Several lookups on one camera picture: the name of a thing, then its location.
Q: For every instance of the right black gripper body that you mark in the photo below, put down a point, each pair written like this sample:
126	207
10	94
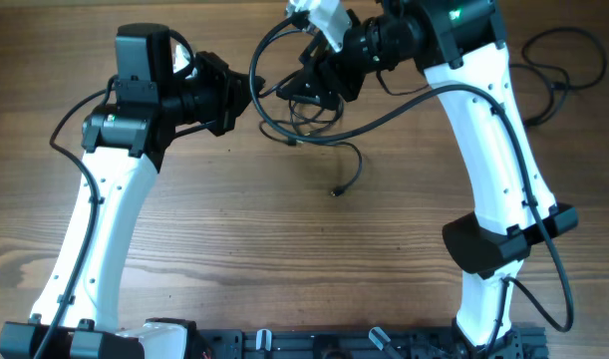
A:
348	67

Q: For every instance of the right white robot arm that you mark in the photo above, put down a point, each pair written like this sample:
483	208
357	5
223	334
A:
459	46

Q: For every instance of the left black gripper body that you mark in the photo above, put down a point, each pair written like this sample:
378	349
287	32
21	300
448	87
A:
215	94

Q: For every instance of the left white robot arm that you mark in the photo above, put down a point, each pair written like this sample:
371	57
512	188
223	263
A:
161	92

